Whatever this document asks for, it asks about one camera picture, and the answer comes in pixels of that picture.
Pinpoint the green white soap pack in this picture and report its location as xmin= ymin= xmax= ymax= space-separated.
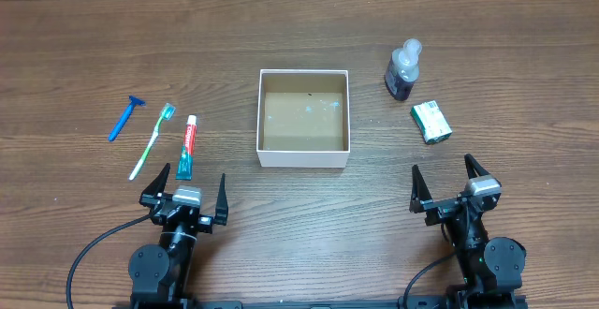
xmin=410 ymin=100 xmax=453 ymax=144

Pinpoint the green white toothbrush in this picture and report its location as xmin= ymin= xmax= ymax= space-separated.
xmin=128 ymin=103 xmax=176 ymax=181

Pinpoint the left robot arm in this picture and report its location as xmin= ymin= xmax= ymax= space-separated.
xmin=128 ymin=164 xmax=228 ymax=308

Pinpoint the red green toothpaste tube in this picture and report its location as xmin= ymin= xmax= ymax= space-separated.
xmin=176 ymin=115 xmax=197 ymax=181

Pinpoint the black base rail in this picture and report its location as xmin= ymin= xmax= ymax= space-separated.
xmin=111 ymin=294 xmax=530 ymax=309

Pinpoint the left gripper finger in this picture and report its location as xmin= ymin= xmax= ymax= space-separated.
xmin=141 ymin=163 xmax=170 ymax=197
xmin=213 ymin=173 xmax=229 ymax=226

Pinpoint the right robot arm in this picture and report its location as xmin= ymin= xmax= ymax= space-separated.
xmin=399 ymin=154 xmax=528 ymax=309

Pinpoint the white cardboard box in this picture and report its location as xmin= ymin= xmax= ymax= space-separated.
xmin=256 ymin=69 xmax=351 ymax=169

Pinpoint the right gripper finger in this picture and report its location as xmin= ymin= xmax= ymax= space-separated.
xmin=464 ymin=154 xmax=489 ymax=179
xmin=409 ymin=165 xmax=432 ymax=213

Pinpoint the purple soap dispenser bottle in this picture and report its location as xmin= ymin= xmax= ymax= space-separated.
xmin=385 ymin=38 xmax=422 ymax=101

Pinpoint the blue disposable razor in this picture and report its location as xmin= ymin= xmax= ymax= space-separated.
xmin=107 ymin=96 xmax=146 ymax=141

